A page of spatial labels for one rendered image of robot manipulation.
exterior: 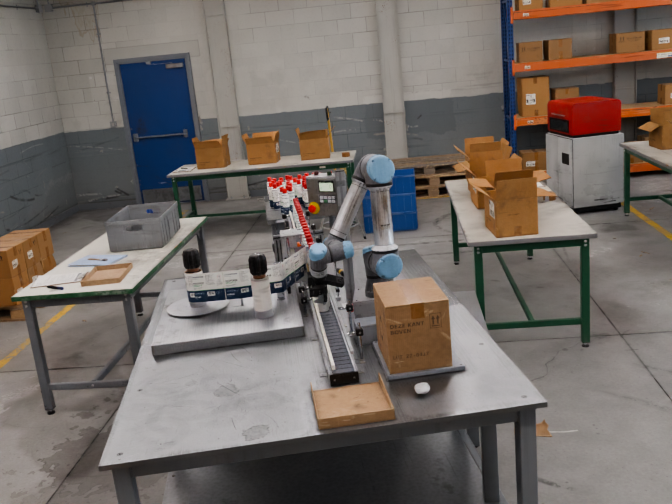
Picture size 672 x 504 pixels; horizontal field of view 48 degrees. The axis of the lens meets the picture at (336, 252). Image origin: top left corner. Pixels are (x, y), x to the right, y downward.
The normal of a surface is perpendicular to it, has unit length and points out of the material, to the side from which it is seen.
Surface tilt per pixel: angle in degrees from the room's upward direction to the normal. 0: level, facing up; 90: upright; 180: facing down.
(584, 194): 90
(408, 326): 90
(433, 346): 90
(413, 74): 90
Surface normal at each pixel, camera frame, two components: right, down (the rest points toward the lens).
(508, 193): 0.04, 0.42
